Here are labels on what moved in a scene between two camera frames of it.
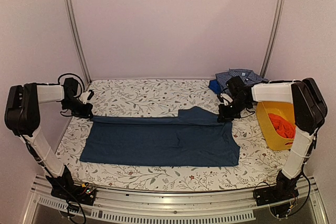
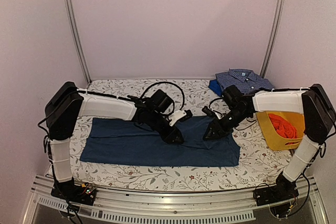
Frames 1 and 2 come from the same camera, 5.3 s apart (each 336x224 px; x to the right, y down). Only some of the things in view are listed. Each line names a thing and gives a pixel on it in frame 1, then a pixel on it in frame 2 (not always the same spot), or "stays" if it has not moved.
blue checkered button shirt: [249, 77] stays
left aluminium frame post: [70, 11] stays
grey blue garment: [197, 137] stays
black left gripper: [85, 114] -> [174, 133]
